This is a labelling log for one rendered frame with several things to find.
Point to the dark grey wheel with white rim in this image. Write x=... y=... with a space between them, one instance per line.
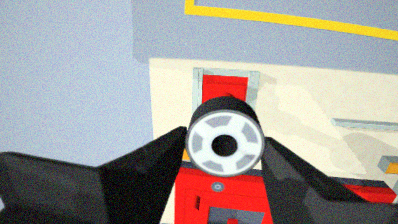
x=224 y=115

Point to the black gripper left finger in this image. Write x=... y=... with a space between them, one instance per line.
x=132 y=189

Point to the yellow rectangular outline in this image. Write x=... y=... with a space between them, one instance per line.
x=289 y=20

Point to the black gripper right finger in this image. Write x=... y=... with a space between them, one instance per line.
x=299 y=193

